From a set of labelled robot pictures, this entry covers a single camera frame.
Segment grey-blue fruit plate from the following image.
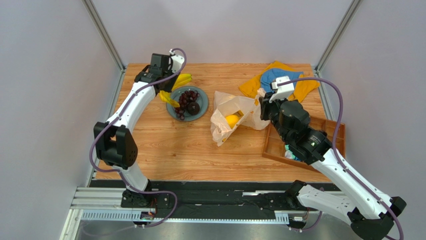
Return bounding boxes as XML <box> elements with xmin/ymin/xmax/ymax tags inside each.
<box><xmin>166</xmin><ymin>86</ymin><xmax>209</xmax><ymax>122</ymax></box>

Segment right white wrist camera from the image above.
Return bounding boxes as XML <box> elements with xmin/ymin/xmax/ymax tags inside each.
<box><xmin>269</xmin><ymin>76</ymin><xmax>295</xmax><ymax>103</ymax></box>

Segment teal white rolled socks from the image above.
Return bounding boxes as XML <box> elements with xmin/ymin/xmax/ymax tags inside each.
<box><xmin>284</xmin><ymin>144</ymin><xmax>301</xmax><ymax>162</ymax></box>

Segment yellow cloth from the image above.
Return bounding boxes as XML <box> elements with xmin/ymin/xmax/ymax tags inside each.
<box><xmin>238</xmin><ymin>61</ymin><xmax>320</xmax><ymax>103</ymax></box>

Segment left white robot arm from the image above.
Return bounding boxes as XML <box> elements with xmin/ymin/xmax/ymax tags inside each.
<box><xmin>90</xmin><ymin>48</ymin><xmax>187</xmax><ymax>207</ymax></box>

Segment purple cable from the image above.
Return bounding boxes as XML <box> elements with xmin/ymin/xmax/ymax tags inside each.
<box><xmin>88</xmin><ymin>47</ymin><xmax>188</xmax><ymax>201</ymax></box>
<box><xmin>282</xmin><ymin>77</ymin><xmax>405</xmax><ymax>240</ymax></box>

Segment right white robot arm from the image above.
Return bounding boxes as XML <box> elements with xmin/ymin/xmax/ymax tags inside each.
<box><xmin>259</xmin><ymin>92</ymin><xmax>407</xmax><ymax>240</ymax></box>

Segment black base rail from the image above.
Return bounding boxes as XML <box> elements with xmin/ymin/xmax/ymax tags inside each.
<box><xmin>69</xmin><ymin>179</ymin><xmax>370</xmax><ymax>231</ymax></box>

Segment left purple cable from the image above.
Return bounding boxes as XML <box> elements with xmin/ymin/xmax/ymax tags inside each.
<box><xmin>88</xmin><ymin>47</ymin><xmax>188</xmax><ymax>201</ymax></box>

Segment blue bucket hat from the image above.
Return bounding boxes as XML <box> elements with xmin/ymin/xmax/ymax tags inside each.
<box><xmin>260</xmin><ymin>68</ymin><xmax>304</xmax><ymax>92</ymax></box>

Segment yellow lemon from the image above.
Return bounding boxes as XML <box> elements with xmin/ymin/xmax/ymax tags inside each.
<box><xmin>225</xmin><ymin>114</ymin><xmax>240</xmax><ymax>129</ymax></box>

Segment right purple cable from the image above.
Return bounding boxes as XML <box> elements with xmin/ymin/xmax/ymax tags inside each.
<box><xmin>282</xmin><ymin>77</ymin><xmax>405</xmax><ymax>240</ymax></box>

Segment dark purple grapes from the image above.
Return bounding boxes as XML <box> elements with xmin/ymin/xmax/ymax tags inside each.
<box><xmin>174</xmin><ymin>90</ymin><xmax>200</xmax><ymax>121</ymax></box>

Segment brown wooden divided tray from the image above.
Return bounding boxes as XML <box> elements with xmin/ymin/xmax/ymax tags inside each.
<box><xmin>262</xmin><ymin>116</ymin><xmax>346</xmax><ymax>173</ymax></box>

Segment translucent plastic bag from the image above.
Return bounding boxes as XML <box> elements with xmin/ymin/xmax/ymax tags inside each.
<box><xmin>210</xmin><ymin>88</ymin><xmax>270</xmax><ymax>147</ymax></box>

